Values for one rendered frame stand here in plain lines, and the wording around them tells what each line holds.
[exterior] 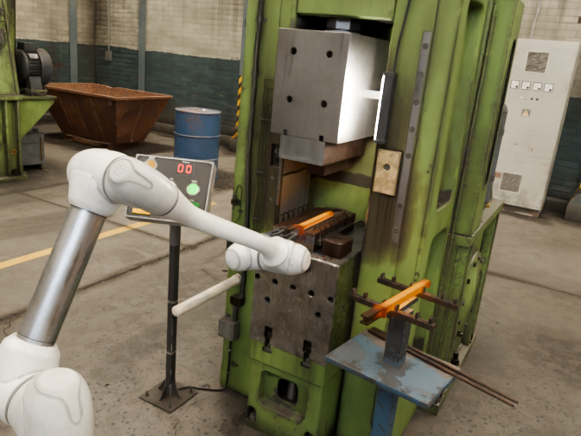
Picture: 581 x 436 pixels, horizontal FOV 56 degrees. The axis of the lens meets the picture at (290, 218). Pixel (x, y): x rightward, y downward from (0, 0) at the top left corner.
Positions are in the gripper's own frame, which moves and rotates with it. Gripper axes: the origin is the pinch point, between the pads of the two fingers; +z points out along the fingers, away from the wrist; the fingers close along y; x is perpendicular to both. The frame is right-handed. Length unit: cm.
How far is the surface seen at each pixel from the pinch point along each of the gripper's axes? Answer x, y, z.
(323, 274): -13.5, 16.2, -0.8
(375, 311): -7, 49, -31
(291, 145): 33.1, -6.8, 5.2
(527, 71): 74, 11, 538
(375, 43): 75, 13, 31
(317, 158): 30.0, 5.1, 5.2
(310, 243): -4.7, 6.2, 5.2
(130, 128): -65, -518, 427
